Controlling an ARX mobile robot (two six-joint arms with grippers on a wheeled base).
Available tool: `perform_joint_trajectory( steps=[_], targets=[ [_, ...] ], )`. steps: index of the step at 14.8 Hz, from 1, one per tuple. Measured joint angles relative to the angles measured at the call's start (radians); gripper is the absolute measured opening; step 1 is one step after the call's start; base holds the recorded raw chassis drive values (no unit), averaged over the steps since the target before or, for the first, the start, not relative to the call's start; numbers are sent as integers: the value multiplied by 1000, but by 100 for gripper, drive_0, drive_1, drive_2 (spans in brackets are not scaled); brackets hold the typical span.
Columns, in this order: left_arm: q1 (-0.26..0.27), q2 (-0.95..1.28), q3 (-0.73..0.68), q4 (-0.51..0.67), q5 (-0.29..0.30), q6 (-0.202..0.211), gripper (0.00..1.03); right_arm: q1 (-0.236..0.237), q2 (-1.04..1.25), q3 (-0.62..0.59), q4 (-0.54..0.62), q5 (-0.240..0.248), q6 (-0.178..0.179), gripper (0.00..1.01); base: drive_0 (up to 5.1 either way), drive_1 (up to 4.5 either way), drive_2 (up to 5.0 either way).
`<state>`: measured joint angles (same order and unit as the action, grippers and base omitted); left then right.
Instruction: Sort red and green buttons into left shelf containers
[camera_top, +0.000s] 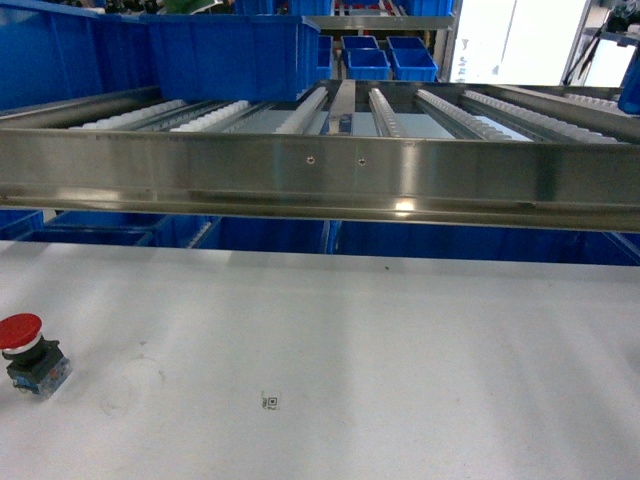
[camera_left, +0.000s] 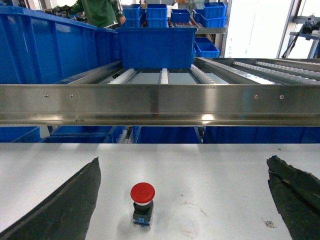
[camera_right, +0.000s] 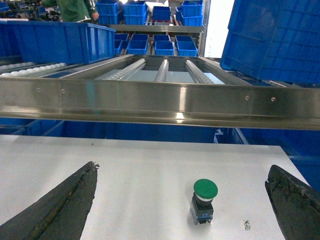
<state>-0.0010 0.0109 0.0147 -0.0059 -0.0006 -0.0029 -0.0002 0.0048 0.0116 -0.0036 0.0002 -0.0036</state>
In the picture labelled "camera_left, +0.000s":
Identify person in green jacket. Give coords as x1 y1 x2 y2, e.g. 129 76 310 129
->
70 0 126 28

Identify large blue bin left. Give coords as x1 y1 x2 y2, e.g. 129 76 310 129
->
0 5 120 84

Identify QR code sticker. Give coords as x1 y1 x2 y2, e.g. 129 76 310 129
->
261 218 276 228

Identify blue bin on rollers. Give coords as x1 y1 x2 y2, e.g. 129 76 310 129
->
116 27 197 69

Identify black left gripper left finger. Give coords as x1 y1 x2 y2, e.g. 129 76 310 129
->
0 158 101 240

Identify steel roller shelf rack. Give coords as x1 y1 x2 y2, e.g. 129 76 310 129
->
0 57 320 127

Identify red mushroom push button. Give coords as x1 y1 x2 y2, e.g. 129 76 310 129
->
130 182 156 226

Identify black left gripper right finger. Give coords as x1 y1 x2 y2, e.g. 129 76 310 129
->
266 155 320 240

